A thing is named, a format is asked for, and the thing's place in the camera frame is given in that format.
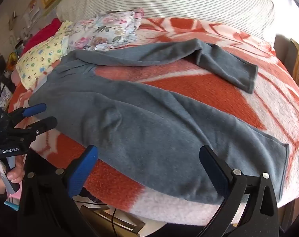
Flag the cardboard box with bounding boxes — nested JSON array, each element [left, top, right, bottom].
[[79, 202, 146, 236]]

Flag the red cloth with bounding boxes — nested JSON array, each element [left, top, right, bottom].
[[21, 18, 62, 55]]

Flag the floral pillow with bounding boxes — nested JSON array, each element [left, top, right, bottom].
[[67, 8, 145, 52]]

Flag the orange and white blanket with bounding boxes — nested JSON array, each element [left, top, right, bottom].
[[8, 17, 299, 228]]

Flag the yellow printed pillow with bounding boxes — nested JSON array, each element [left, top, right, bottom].
[[16, 21, 75, 90]]

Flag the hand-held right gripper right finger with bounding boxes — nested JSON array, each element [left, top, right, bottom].
[[196, 145, 280, 237]]

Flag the black cable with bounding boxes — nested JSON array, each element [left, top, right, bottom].
[[110, 208, 117, 237]]

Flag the person's left hand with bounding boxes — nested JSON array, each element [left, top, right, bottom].
[[0, 154, 25, 195]]

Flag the paper notes on wall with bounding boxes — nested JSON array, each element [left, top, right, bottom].
[[25, 0, 41, 28]]

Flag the striped white pillow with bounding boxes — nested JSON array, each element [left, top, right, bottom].
[[56, 0, 276, 45]]

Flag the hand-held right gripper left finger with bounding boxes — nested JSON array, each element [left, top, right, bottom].
[[18, 144, 99, 237]]

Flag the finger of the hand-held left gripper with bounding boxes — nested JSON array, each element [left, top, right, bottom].
[[13, 116, 58, 140], [7, 103, 47, 121]]

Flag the wooden chair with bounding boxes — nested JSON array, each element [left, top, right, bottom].
[[274, 33, 299, 89]]

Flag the grey pants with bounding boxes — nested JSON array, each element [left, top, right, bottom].
[[28, 38, 290, 205]]

